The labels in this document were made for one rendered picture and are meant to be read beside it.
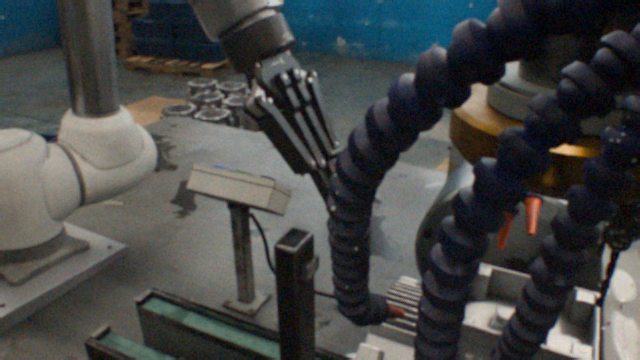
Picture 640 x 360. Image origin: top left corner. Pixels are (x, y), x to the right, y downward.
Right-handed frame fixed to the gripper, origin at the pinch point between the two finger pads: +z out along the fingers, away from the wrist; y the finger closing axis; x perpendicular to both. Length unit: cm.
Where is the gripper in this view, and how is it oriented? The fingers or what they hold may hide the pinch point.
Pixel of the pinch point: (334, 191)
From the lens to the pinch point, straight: 58.1
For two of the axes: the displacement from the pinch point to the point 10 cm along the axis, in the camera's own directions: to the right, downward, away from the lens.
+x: -7.8, 2.8, 5.6
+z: 4.5, 8.7, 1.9
